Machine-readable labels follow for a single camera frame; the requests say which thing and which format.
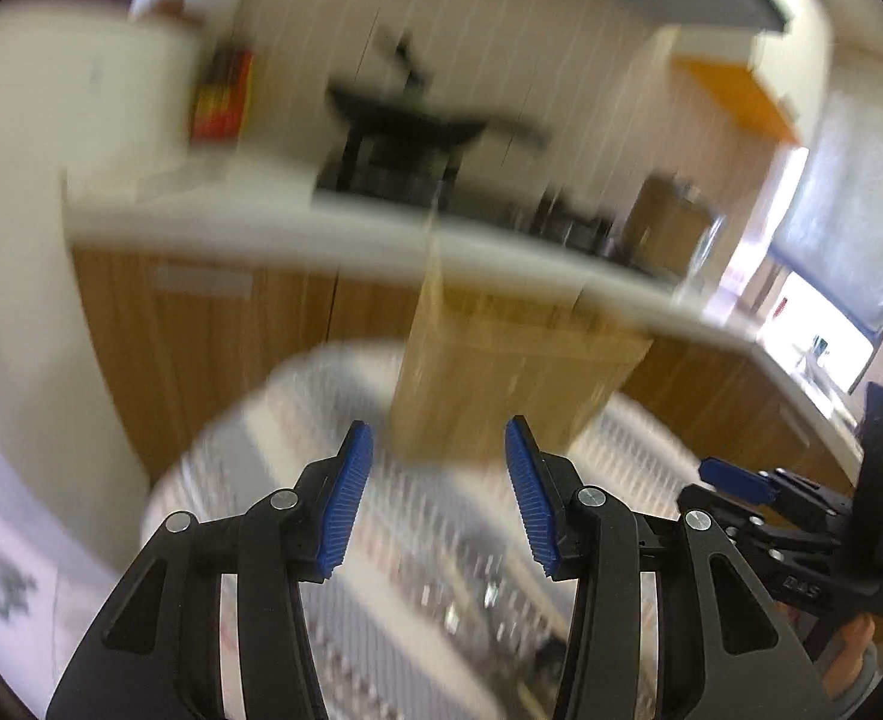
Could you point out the wooden base cabinets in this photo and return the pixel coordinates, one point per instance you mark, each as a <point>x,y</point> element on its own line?
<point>180,340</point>

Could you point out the window roller blind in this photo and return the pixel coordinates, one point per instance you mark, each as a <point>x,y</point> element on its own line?
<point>832,233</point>

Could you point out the black gas stove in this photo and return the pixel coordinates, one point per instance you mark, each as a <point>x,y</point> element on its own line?
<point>402,172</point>

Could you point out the brown rice cooker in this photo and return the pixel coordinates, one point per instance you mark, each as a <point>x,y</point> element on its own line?
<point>671,228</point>

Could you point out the orange white wall cabinet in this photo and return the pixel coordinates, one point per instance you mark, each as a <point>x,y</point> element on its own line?
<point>771,83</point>

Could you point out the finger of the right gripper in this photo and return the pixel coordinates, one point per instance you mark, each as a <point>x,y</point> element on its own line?
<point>737,482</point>

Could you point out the soy sauce bottle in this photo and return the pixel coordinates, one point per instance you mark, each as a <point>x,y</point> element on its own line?
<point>220,104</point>

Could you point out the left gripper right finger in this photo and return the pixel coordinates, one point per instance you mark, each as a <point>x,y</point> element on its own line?
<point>724,649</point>

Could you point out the black wok with lid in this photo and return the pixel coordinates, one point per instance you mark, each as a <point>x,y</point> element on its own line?
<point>406,113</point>

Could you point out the person's right hand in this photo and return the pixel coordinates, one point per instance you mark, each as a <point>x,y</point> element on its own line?
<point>843,671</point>

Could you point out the beige plastic utensil basket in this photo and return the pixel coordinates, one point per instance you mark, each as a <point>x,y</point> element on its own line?
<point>504,328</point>

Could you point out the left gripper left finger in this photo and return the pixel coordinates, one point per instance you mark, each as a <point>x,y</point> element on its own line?
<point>153,650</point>

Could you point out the striped woven table mat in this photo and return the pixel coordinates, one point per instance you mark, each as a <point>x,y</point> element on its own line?
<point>438,610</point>

